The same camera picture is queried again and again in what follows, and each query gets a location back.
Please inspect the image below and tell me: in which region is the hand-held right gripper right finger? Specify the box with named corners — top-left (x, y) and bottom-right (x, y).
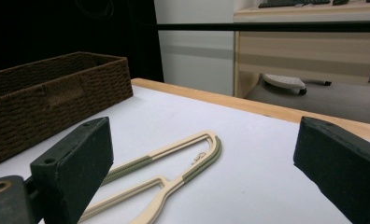
top-left (292, 116), bottom-right (370, 224)

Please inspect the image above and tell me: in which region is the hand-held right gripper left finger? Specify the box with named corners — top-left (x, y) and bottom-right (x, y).
top-left (29, 116), bottom-right (114, 224)

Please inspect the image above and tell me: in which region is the brown woven basket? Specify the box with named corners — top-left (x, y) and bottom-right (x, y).
top-left (0, 50), bottom-right (135, 169)

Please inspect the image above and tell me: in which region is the beige plastic clothes hanger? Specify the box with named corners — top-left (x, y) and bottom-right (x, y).
top-left (78, 130), bottom-right (223, 224)

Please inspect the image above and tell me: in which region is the white office chair base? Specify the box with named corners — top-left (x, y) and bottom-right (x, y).
top-left (262, 73), bottom-right (333, 96)

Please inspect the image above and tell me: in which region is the white table sheet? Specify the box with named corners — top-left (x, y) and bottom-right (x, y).
top-left (0, 85), bottom-right (370, 224)

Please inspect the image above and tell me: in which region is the light wooden desk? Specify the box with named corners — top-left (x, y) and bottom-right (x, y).
top-left (233, 0), bottom-right (370, 98)

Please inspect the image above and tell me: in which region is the black curtain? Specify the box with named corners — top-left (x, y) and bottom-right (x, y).
top-left (0, 0), bottom-right (164, 82)

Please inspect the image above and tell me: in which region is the white cabinet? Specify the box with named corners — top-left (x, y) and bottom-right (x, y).
top-left (153, 0), bottom-right (236, 97)

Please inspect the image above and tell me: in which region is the black keyboard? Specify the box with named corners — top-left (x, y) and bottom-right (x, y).
top-left (257, 0), bottom-right (332, 9)

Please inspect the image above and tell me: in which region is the black horizontal frame bar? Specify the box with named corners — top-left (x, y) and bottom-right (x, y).
top-left (144, 21), bottom-right (370, 33)

